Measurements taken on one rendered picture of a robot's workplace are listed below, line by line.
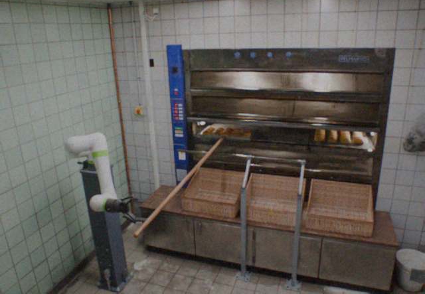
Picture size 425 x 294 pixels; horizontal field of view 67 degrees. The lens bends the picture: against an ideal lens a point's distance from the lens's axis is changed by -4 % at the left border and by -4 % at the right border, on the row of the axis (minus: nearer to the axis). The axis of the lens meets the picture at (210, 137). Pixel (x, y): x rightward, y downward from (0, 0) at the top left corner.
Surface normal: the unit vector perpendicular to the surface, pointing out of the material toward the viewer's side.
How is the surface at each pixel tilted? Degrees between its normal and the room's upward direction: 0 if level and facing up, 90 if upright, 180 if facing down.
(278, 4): 90
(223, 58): 91
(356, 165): 70
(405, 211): 90
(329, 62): 92
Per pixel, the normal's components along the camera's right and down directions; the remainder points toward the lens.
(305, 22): -0.33, 0.30
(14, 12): 0.94, 0.07
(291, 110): -0.33, -0.04
